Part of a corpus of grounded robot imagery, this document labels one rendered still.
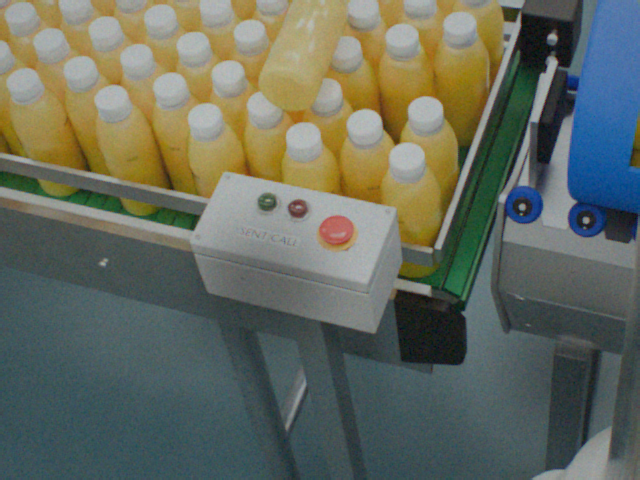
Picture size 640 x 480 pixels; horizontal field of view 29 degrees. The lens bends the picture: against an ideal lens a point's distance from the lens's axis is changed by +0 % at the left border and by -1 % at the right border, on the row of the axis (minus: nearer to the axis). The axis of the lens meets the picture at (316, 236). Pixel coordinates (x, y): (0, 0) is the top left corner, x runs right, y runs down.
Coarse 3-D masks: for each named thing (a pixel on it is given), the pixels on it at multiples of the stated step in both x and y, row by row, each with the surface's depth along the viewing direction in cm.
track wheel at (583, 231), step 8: (576, 208) 141; (584, 208) 141; (592, 208) 141; (600, 208) 141; (568, 216) 142; (576, 216) 142; (584, 216) 142; (592, 216) 141; (600, 216) 141; (568, 224) 143; (576, 224) 142; (584, 224) 142; (592, 224) 141; (600, 224) 141; (576, 232) 142; (584, 232) 142; (592, 232) 142; (600, 232) 142
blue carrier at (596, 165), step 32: (608, 0) 125; (608, 32) 124; (608, 64) 123; (608, 96) 124; (576, 128) 126; (608, 128) 125; (576, 160) 129; (608, 160) 127; (576, 192) 134; (608, 192) 131
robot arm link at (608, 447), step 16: (624, 352) 72; (624, 368) 72; (624, 384) 73; (624, 400) 73; (624, 416) 74; (608, 432) 86; (624, 432) 74; (592, 448) 85; (608, 448) 84; (624, 448) 75; (576, 464) 85; (592, 464) 84; (608, 464) 80; (624, 464) 76
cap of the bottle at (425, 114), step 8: (416, 104) 138; (424, 104) 138; (432, 104) 138; (440, 104) 138; (408, 112) 138; (416, 112) 138; (424, 112) 138; (432, 112) 137; (440, 112) 137; (416, 120) 137; (424, 120) 137; (432, 120) 137; (440, 120) 138; (416, 128) 138; (424, 128) 138; (432, 128) 138
